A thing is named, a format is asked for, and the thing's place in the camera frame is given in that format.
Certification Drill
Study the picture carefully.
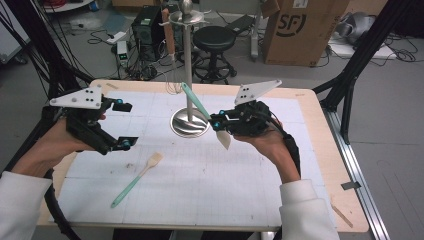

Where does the white metal stand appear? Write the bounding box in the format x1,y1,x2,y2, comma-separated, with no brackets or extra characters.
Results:
249,0,264,63

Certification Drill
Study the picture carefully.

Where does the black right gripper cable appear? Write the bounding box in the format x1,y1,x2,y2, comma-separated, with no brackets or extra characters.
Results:
263,111,303,178

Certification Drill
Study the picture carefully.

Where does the white power strip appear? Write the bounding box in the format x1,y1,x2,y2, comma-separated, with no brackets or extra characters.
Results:
105,30,128,45

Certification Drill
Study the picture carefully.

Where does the person's left hand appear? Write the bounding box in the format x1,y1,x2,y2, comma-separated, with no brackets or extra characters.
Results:
28,114,108,168

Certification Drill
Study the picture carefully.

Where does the person's right hand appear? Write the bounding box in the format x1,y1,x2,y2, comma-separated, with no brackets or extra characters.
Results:
233,121,298,171

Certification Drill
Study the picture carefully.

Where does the black metal frame post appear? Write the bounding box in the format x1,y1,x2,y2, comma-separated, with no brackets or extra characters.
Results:
313,0,414,146
0,0,96,134

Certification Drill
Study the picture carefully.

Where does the white device with green display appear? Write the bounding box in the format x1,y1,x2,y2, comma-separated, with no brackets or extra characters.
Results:
116,40,129,68

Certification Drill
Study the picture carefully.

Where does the black flat case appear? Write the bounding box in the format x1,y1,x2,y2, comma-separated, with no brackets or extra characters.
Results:
224,13,256,36

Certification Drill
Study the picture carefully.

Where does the cardboard box with round logo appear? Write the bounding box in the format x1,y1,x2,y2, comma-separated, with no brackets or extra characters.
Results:
261,0,351,67

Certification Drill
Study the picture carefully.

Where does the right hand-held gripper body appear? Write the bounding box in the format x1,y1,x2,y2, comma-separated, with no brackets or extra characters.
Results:
221,79,283,137

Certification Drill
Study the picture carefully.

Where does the green handled cream spatula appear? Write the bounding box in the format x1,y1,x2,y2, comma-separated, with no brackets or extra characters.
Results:
180,82,232,151

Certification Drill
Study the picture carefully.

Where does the black computer tower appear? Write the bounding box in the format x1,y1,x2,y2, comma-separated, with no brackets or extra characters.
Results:
131,5,168,63

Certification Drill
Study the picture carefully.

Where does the grey rounded object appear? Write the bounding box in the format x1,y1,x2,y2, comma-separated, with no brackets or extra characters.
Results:
334,11,378,46

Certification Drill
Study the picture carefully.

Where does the white grid mat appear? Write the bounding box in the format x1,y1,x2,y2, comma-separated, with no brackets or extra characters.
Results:
49,90,326,229

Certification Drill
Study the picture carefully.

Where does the green handled slotted wooden turner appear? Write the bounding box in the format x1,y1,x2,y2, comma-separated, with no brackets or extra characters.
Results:
110,152,164,209

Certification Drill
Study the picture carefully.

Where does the black round stool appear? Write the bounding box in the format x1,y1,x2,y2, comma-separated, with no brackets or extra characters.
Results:
192,25,238,85

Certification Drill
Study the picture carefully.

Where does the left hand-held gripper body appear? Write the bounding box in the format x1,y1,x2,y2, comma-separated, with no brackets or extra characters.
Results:
49,85,121,156

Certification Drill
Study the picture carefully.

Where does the aluminium frame rail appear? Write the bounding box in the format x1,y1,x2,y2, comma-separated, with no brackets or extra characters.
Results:
321,108,391,240

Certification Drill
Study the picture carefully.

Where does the grey tape piece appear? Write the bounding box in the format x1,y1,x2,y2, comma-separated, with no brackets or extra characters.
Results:
340,180,362,191

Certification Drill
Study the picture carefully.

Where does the steel utensil rack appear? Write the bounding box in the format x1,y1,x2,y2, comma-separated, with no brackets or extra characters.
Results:
159,0,212,139

